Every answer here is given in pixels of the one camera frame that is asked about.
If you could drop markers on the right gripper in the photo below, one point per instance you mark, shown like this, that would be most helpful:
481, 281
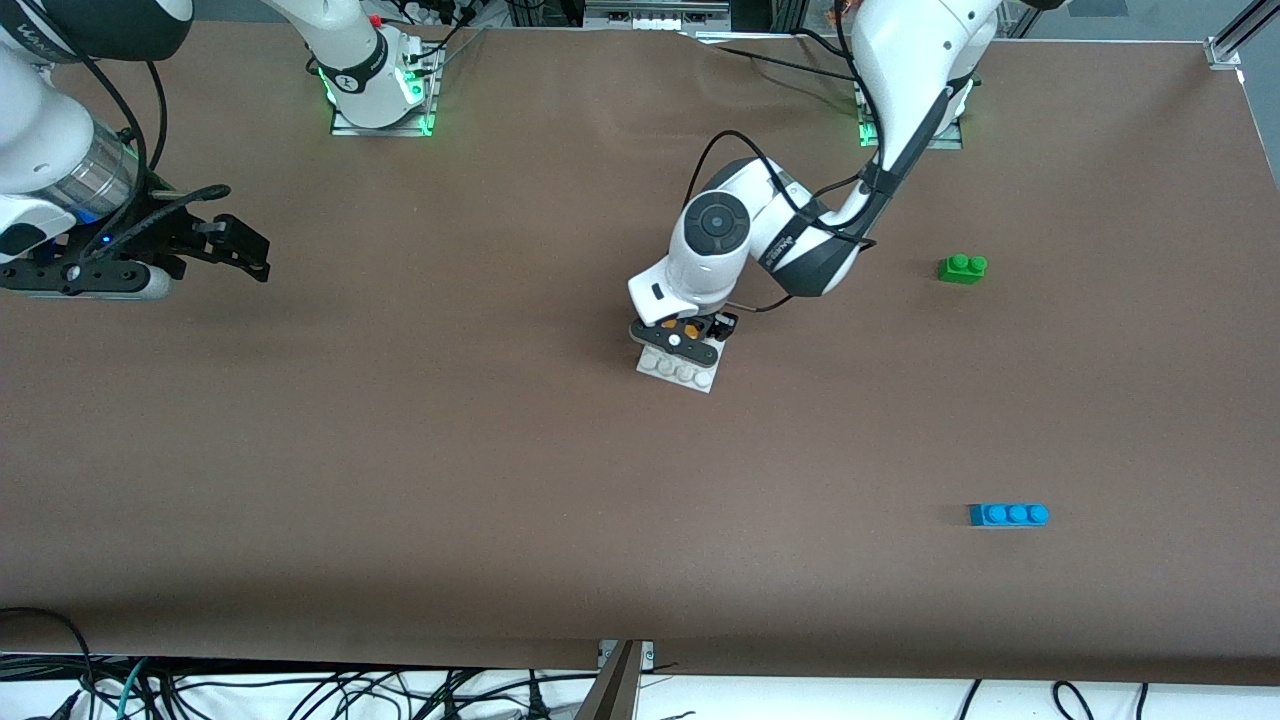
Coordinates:
172, 236

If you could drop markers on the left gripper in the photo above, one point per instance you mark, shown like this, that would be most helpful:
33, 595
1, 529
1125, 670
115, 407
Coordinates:
718, 326

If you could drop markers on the white studded base plate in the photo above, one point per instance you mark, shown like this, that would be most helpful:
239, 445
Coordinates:
680, 375

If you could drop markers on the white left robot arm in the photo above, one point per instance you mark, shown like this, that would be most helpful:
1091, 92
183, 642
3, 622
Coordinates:
900, 60

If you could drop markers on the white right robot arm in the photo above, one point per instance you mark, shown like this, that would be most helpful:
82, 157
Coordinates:
40, 140

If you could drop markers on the green two-stud block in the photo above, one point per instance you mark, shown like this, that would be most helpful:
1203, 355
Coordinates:
960, 270

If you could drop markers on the blue three-stud block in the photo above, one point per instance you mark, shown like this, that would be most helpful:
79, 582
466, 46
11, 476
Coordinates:
1005, 515

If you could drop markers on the brown table cover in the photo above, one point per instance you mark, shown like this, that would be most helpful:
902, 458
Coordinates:
600, 500

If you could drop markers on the colourful snack package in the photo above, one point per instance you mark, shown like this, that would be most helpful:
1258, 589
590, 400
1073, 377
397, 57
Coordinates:
840, 12

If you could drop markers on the dark aluminium profile leg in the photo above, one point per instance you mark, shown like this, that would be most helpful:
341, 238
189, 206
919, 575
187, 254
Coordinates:
615, 690

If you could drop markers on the grey metal rail device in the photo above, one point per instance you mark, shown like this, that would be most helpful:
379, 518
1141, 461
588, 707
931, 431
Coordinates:
650, 20

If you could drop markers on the silver metal table bracket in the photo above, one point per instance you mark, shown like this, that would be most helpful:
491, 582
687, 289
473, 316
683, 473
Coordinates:
648, 655

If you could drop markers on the aluminium table corner bracket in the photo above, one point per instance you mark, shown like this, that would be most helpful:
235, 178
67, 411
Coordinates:
1222, 52

